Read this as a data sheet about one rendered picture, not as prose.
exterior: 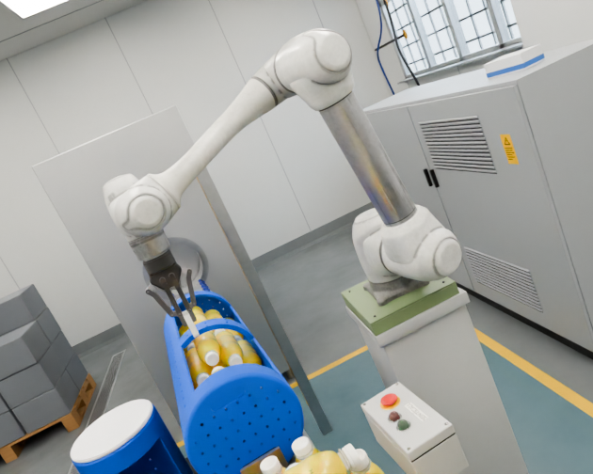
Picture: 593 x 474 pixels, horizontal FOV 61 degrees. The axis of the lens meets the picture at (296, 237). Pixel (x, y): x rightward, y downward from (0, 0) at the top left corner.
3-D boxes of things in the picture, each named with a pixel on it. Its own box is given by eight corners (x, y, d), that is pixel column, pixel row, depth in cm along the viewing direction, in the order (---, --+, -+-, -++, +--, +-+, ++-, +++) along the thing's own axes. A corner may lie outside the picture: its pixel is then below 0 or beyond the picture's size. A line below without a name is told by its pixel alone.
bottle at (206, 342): (206, 351, 168) (215, 372, 151) (188, 341, 166) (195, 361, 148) (218, 333, 169) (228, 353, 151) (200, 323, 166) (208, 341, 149)
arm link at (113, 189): (122, 243, 130) (128, 245, 118) (93, 187, 127) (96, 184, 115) (161, 224, 134) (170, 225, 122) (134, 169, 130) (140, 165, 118)
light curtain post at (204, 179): (328, 425, 292) (197, 151, 251) (332, 430, 286) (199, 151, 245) (320, 431, 290) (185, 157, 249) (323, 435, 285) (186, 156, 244)
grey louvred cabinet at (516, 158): (463, 243, 455) (407, 88, 420) (690, 323, 247) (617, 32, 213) (410, 269, 449) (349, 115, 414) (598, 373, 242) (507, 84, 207)
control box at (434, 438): (413, 417, 113) (397, 379, 111) (470, 466, 94) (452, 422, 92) (376, 441, 111) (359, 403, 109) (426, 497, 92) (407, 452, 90)
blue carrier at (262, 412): (248, 336, 208) (216, 276, 201) (323, 445, 125) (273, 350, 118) (185, 373, 202) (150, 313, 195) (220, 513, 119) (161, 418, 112)
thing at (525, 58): (506, 71, 249) (501, 56, 248) (545, 59, 227) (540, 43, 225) (488, 80, 246) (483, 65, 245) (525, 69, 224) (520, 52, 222)
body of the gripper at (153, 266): (169, 245, 133) (185, 276, 135) (139, 260, 131) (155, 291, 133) (171, 248, 126) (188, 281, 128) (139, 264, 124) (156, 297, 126)
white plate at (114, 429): (56, 453, 163) (57, 456, 163) (95, 466, 144) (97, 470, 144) (124, 396, 182) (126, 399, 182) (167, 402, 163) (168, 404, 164)
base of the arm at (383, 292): (405, 263, 182) (399, 249, 181) (431, 283, 161) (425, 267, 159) (359, 284, 181) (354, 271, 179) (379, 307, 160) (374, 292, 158)
